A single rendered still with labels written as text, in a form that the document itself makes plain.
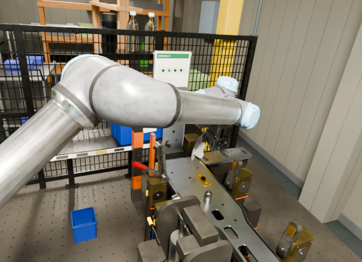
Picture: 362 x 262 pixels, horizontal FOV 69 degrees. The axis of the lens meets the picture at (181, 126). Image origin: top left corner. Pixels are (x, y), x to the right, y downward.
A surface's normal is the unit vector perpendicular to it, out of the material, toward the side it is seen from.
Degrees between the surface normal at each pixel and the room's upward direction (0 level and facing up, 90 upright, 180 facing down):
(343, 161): 90
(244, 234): 0
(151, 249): 0
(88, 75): 50
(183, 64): 90
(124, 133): 90
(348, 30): 90
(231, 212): 0
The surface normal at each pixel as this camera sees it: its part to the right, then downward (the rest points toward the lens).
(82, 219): 0.41, 0.42
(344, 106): -0.94, 0.07
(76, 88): 0.14, -0.27
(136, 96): 0.30, -0.04
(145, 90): 0.42, -0.28
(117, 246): 0.09, -0.90
